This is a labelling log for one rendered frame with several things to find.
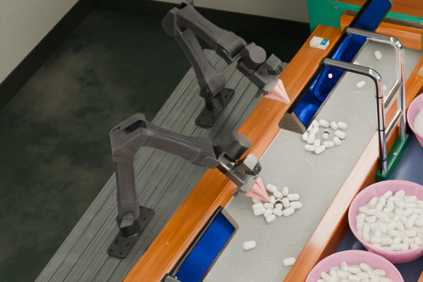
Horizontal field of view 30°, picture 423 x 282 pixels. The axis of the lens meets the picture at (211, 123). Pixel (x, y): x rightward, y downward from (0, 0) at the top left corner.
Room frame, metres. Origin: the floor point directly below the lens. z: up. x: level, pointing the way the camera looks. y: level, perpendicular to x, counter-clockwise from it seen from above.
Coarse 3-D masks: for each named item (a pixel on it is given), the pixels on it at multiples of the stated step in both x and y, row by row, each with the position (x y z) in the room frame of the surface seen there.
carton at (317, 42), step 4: (312, 40) 2.23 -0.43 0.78; (316, 40) 2.23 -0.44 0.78; (320, 40) 2.22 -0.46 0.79; (324, 40) 2.22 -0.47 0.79; (328, 40) 2.21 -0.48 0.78; (312, 44) 2.22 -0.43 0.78; (316, 44) 2.21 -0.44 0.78; (320, 44) 2.20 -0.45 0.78; (324, 44) 2.20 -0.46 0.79; (328, 44) 2.21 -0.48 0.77; (324, 48) 2.19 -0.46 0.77
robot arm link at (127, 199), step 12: (120, 132) 1.68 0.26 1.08; (120, 168) 1.64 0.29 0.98; (132, 168) 1.64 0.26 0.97; (120, 180) 1.64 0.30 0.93; (132, 180) 1.64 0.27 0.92; (120, 192) 1.64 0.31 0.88; (132, 192) 1.64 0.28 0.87; (120, 204) 1.63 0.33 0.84; (132, 204) 1.63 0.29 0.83; (120, 216) 1.63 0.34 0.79
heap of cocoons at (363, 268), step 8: (344, 264) 1.29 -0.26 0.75; (360, 264) 1.28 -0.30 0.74; (336, 272) 1.28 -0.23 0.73; (344, 272) 1.26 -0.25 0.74; (352, 272) 1.26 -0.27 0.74; (360, 272) 1.26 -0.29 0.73; (368, 272) 1.25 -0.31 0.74; (376, 272) 1.24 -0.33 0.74; (384, 272) 1.23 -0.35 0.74; (320, 280) 1.26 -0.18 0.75; (328, 280) 1.26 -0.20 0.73; (336, 280) 1.25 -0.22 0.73; (344, 280) 1.25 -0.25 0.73; (352, 280) 1.24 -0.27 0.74; (360, 280) 1.24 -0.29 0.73; (368, 280) 1.23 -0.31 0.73; (376, 280) 1.22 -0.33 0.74; (384, 280) 1.21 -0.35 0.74
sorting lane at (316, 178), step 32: (384, 64) 2.06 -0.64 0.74; (416, 64) 2.02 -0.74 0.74; (352, 96) 1.94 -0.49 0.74; (320, 128) 1.83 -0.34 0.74; (352, 128) 1.80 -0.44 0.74; (288, 160) 1.73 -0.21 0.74; (320, 160) 1.70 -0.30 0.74; (352, 160) 1.66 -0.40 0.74; (288, 192) 1.60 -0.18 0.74; (320, 192) 1.57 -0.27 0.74; (256, 224) 1.51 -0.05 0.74; (288, 224) 1.48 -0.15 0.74; (224, 256) 1.42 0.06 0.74; (256, 256) 1.39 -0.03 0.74; (288, 256) 1.37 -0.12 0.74
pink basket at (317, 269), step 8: (328, 256) 1.31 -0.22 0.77; (336, 256) 1.31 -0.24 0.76; (344, 256) 1.31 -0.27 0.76; (352, 256) 1.30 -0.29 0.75; (360, 256) 1.29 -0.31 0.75; (368, 256) 1.28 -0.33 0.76; (376, 256) 1.27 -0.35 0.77; (320, 264) 1.29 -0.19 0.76; (328, 264) 1.30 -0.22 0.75; (336, 264) 1.30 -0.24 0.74; (352, 264) 1.29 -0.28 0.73; (368, 264) 1.28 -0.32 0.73; (384, 264) 1.25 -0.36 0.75; (392, 264) 1.23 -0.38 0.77; (312, 272) 1.27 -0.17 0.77; (320, 272) 1.28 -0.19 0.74; (328, 272) 1.29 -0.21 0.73; (392, 272) 1.22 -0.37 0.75; (312, 280) 1.26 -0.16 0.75; (392, 280) 1.21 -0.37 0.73; (400, 280) 1.18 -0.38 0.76
